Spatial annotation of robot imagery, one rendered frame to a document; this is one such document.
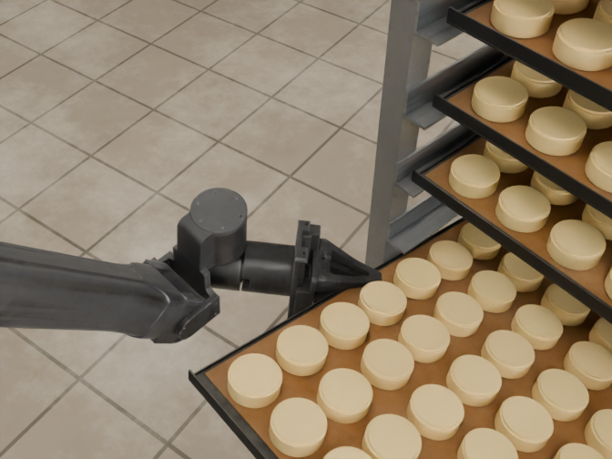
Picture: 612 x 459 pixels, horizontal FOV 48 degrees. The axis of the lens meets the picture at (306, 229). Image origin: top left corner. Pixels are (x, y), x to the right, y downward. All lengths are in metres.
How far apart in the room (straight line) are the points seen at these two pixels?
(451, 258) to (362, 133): 1.63
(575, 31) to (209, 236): 0.37
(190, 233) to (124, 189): 1.59
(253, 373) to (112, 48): 2.36
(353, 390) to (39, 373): 1.35
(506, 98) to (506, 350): 0.25
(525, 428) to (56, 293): 0.42
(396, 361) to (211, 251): 0.21
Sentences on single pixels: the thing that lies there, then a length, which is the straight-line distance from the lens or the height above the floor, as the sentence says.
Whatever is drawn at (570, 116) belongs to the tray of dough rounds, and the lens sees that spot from 0.67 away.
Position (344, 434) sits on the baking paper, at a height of 0.96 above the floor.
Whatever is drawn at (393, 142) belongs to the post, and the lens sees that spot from 0.70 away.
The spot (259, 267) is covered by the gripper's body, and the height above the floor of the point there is 0.97.
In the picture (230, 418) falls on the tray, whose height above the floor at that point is 0.98.
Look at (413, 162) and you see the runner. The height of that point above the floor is 1.05.
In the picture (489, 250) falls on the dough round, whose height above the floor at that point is 0.93.
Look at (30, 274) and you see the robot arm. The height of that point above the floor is 1.15.
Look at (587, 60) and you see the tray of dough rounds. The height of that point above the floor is 1.23.
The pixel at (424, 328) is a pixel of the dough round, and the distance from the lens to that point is 0.72.
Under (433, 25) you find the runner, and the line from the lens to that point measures 0.63.
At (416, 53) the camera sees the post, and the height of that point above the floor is 1.19.
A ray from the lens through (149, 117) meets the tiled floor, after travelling 2.53.
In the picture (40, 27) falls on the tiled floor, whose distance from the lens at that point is 3.14.
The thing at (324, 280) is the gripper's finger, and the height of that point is 0.96.
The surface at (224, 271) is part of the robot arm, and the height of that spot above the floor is 0.96.
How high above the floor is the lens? 1.54
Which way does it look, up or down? 48 degrees down
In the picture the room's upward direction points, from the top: straight up
